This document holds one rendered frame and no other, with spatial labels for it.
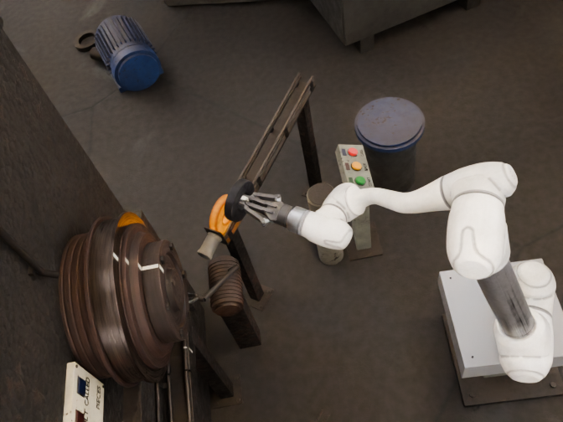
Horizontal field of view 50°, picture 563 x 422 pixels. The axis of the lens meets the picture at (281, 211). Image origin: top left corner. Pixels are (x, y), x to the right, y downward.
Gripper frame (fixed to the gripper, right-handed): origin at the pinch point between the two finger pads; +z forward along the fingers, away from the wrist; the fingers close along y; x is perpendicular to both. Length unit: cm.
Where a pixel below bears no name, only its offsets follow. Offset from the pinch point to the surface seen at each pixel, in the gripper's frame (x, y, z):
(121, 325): 42, -64, -11
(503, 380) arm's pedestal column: -80, 5, -106
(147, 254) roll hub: 38, -44, -4
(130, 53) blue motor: -62, 93, 136
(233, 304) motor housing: -36.4, -24.7, -4.2
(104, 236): 45, -47, 5
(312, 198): -35.0, 29.3, -12.1
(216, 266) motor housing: -35.1, -13.9, 9.2
